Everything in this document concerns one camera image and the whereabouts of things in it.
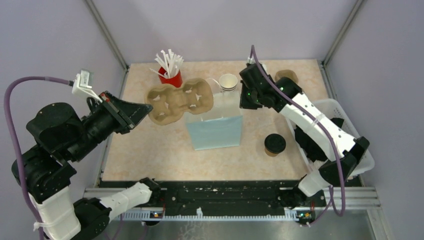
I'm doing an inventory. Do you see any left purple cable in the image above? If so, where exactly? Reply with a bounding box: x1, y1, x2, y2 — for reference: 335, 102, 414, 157
3, 76, 72, 240

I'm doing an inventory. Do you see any brown cardboard cup carrier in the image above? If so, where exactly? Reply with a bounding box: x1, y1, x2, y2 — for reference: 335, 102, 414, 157
144, 78, 214, 126

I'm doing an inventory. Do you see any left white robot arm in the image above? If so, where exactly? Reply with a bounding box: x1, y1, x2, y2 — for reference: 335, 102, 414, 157
22, 91, 161, 240

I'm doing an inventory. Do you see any stack of paper cups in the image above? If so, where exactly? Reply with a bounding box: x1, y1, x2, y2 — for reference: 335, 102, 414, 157
218, 73, 238, 92

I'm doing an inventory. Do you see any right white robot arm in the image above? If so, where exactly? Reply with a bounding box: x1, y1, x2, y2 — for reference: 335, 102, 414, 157
239, 63, 370, 206

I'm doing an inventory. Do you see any white wrapped straws bundle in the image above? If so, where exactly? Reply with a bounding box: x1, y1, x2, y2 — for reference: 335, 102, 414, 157
149, 49, 184, 78

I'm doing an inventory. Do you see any red straw holder cup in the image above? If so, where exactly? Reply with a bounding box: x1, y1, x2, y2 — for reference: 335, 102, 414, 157
158, 67, 183, 88

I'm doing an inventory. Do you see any light blue paper bag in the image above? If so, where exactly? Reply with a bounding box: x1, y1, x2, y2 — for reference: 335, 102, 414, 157
183, 78, 243, 151

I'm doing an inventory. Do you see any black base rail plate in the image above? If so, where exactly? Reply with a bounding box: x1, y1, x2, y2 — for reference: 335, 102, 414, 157
99, 179, 327, 218

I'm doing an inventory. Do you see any black cloth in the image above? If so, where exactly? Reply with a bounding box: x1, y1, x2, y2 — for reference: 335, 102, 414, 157
294, 125, 328, 162

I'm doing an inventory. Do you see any white plastic basket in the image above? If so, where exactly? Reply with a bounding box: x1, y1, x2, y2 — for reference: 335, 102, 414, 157
280, 97, 360, 162

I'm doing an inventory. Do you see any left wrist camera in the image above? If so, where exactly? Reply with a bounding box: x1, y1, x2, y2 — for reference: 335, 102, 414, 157
71, 69, 102, 103

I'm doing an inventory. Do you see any brown paper coffee cup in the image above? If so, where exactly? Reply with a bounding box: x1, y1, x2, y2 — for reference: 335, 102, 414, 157
264, 147, 280, 157

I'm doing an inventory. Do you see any black plastic cup lid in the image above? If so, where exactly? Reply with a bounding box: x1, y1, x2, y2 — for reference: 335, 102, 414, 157
264, 133, 287, 153

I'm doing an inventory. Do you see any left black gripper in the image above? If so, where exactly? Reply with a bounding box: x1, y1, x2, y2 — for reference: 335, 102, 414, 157
68, 88, 155, 160

